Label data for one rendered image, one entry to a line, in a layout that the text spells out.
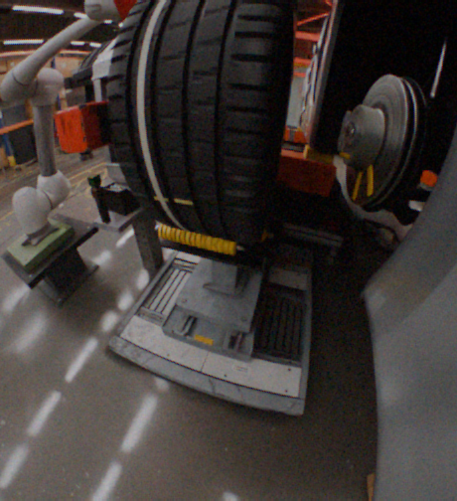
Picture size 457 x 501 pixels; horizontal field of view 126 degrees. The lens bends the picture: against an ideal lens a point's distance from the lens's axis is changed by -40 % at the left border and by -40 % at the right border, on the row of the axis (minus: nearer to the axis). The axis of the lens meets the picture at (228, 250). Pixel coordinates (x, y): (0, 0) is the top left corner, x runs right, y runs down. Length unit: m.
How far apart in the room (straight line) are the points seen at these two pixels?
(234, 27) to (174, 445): 1.03
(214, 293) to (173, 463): 0.68
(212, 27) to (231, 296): 0.77
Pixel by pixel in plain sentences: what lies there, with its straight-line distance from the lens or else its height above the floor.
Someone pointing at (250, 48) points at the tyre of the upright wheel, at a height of 0.93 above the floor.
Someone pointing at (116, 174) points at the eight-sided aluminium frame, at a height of 0.75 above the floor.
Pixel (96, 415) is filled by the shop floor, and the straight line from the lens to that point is 0.98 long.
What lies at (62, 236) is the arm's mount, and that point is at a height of 0.34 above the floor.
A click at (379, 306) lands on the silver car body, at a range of 0.15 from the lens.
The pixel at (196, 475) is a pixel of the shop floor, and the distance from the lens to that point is 0.88.
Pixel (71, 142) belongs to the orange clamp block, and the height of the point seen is 0.83.
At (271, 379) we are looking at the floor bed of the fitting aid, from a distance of 0.83.
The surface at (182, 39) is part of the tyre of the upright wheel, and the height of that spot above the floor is 0.95.
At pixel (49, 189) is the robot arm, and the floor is 0.56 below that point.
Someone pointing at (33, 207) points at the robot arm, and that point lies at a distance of 1.21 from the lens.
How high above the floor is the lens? 0.86
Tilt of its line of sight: 40 degrees down
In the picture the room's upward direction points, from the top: 4 degrees clockwise
